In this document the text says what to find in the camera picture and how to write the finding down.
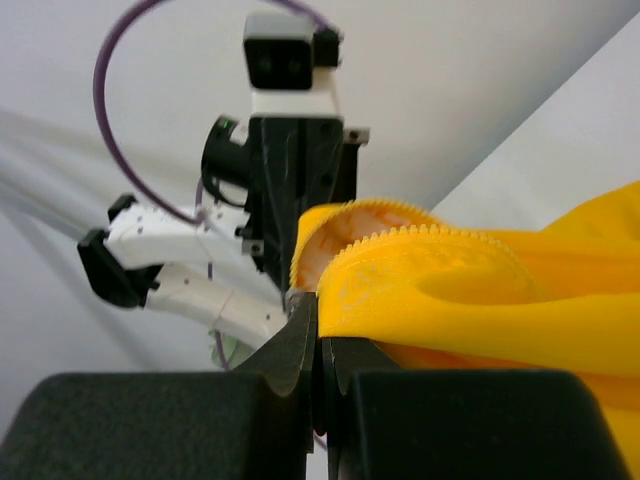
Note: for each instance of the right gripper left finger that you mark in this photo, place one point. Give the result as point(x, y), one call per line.
point(276, 408)

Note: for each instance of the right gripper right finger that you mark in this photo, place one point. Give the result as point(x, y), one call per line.
point(341, 357)

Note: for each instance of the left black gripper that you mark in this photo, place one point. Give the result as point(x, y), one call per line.
point(294, 165)

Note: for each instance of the yellow hooded jacket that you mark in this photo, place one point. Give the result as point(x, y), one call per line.
point(435, 295)

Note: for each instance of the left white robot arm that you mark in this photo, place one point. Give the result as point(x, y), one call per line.
point(148, 259)

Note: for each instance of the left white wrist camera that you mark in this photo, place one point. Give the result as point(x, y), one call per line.
point(291, 63)

